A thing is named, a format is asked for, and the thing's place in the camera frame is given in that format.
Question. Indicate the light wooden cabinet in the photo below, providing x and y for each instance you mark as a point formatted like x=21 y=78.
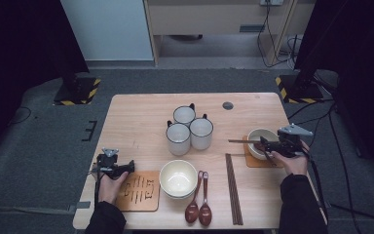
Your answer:
x=207 y=19

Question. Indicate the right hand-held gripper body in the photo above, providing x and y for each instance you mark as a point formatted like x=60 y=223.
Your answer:
x=290 y=146

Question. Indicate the white mug black rim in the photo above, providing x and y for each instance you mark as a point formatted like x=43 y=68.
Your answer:
x=184 y=114
x=201 y=131
x=178 y=138

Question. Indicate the cream ceramic bowl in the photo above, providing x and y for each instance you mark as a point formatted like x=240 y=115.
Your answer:
x=177 y=198
x=259 y=133
x=178 y=178

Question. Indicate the black stand with striped base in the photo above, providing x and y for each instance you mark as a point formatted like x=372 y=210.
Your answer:
x=300 y=92
x=78 y=92

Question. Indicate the black curtain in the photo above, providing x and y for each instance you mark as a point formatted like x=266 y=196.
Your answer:
x=19 y=48
x=363 y=65

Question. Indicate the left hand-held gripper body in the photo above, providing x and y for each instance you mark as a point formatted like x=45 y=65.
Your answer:
x=107 y=164

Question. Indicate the person's right hand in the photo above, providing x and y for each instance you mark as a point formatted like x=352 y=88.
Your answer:
x=293 y=165

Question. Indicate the person's left hand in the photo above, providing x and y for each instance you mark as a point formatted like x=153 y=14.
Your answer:
x=108 y=190

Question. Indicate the white power strip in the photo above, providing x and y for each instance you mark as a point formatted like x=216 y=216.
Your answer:
x=271 y=2

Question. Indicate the bundle of dark chopsticks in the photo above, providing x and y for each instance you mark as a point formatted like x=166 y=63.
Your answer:
x=233 y=191

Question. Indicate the white panel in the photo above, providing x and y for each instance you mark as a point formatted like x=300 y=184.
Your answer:
x=110 y=29

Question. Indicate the wooden coaster with cutouts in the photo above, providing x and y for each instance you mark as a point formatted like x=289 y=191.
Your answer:
x=251 y=163
x=142 y=201

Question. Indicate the grey round table grommet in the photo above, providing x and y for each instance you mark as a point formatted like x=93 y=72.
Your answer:
x=228 y=105

